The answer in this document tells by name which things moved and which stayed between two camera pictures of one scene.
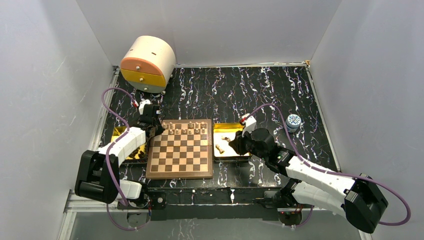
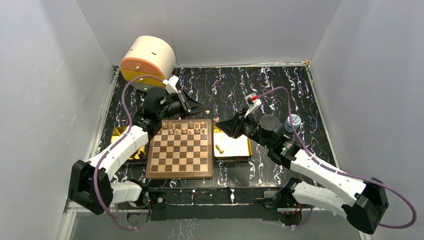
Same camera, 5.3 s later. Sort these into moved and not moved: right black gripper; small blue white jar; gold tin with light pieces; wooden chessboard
Moved: right black gripper
Not moved: small blue white jar; gold tin with light pieces; wooden chessboard
